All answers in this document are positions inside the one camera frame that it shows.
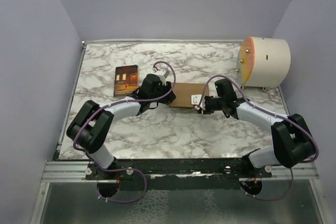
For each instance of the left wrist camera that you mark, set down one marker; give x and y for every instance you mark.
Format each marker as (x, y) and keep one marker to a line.
(162, 73)

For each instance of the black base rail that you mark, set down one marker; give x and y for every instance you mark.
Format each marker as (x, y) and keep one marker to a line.
(174, 174)

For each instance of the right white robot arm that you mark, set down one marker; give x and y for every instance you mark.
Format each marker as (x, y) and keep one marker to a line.
(292, 142)

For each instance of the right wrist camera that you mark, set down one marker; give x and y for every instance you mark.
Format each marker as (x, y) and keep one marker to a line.
(198, 102)

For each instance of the dark paperback book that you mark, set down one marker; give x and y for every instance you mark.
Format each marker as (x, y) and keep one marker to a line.
(126, 80)

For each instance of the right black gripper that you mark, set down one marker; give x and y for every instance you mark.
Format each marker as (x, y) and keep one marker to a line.
(207, 110)

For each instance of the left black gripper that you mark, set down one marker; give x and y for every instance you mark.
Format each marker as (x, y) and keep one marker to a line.
(167, 98)

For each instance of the cream cylinder with coloured face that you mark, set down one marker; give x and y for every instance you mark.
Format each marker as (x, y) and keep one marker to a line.
(262, 62)

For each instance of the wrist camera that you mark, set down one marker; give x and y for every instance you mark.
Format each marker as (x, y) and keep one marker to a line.
(198, 102)
(162, 73)

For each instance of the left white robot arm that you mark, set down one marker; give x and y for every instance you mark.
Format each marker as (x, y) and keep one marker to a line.
(90, 127)

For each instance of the brown cardboard box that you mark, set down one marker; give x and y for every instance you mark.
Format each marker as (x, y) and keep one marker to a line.
(183, 93)

